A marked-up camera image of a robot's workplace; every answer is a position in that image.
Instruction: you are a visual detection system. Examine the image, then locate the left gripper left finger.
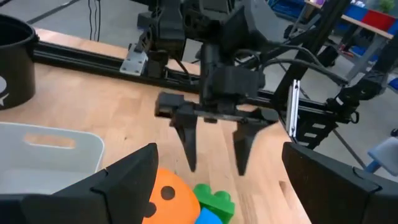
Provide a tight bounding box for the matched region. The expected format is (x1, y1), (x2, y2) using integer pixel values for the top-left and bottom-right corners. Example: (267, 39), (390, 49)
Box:
(0, 142), (160, 224)

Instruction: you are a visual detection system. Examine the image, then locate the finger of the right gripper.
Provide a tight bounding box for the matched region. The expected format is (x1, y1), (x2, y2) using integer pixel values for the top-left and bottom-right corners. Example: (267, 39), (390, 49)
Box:
(169, 106), (199, 174)
(232, 120), (269, 177)

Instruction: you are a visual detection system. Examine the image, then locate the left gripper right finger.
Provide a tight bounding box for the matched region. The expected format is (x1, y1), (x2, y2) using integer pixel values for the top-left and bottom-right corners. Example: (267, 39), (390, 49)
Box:
(282, 141), (398, 224)

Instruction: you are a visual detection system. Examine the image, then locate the green building block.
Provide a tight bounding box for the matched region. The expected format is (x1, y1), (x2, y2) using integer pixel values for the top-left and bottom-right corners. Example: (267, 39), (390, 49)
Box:
(192, 183), (236, 224)

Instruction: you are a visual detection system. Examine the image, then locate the light blue T-shaped block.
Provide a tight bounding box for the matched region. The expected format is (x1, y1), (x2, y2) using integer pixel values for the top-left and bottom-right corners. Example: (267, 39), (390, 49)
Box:
(194, 207), (224, 224)

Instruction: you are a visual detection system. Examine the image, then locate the black cup with white logo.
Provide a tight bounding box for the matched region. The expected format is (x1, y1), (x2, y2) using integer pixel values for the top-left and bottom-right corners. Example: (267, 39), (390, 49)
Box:
(0, 14), (40, 111)

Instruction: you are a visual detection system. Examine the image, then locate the large grey plastic bin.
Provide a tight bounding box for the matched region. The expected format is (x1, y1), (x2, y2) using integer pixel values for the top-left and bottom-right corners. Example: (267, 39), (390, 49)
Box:
(0, 121), (106, 195)

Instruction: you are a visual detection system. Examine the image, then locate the light blue chair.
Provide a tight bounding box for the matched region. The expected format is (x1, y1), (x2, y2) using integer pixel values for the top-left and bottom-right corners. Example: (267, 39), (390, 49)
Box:
(366, 136), (398, 177)

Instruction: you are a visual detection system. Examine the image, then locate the orange foam die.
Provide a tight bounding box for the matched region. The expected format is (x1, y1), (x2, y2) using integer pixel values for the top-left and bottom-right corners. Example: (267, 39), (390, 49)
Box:
(142, 167), (201, 224)

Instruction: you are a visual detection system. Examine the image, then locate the wooden shelf table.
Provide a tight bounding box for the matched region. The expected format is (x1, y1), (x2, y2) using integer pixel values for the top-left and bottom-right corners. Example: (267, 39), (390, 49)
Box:
(303, 0), (398, 82)

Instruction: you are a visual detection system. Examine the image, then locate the blue storage bin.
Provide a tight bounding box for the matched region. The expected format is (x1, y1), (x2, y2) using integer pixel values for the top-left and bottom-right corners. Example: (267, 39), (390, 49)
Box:
(343, 2), (369, 21)

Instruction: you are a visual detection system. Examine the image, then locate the red storage bin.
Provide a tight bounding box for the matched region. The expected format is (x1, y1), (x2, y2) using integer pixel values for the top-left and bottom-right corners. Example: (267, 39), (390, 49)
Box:
(360, 9), (397, 32)

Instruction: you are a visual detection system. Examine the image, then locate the green plant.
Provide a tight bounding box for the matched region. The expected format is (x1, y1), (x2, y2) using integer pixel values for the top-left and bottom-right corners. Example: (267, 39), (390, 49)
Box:
(379, 0), (396, 13)

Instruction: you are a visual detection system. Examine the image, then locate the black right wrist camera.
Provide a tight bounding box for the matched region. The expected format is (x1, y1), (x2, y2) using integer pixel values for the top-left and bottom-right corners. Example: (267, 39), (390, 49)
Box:
(213, 65), (266, 98)

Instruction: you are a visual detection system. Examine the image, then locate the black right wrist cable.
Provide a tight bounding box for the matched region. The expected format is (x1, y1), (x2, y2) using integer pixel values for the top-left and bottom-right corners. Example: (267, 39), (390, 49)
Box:
(242, 43), (349, 88)

